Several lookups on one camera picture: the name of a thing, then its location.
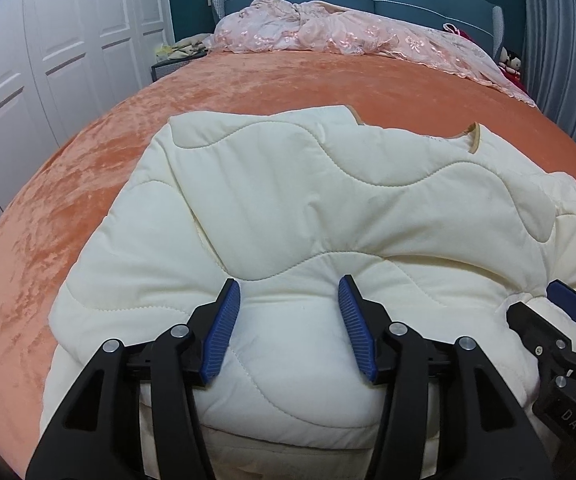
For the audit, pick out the small plush doll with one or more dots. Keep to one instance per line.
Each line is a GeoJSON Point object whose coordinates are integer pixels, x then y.
{"type": "Point", "coordinates": [510, 60]}

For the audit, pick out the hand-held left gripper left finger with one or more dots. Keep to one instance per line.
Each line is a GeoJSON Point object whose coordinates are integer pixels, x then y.
{"type": "Point", "coordinates": [223, 330]}

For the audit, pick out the white wardrobe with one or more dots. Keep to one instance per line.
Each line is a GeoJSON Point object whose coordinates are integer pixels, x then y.
{"type": "Point", "coordinates": [43, 35]}

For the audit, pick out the blue-grey curtain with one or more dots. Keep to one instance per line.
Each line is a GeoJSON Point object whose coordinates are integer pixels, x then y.
{"type": "Point", "coordinates": [563, 35]}

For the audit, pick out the red cloth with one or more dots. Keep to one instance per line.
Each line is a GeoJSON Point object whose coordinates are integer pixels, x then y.
{"type": "Point", "coordinates": [460, 31]}

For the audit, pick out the orange velvet bed blanket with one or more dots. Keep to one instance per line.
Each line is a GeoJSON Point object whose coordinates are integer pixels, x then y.
{"type": "Point", "coordinates": [93, 160]}

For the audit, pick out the pink floral quilt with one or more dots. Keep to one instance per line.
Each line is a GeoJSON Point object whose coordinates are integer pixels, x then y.
{"type": "Point", "coordinates": [343, 35]}

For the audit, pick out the cream quilted jacket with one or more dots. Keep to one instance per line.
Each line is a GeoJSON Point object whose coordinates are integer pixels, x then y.
{"type": "Point", "coordinates": [293, 185]}

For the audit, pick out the grey nightstand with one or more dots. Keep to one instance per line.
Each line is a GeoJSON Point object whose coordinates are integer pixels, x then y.
{"type": "Point", "coordinates": [168, 67]}

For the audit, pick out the beige cloth pile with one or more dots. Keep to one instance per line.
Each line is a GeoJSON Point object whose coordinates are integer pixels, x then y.
{"type": "Point", "coordinates": [193, 45]}

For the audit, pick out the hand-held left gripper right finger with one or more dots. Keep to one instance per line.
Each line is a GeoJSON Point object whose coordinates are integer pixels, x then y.
{"type": "Point", "coordinates": [355, 330]}

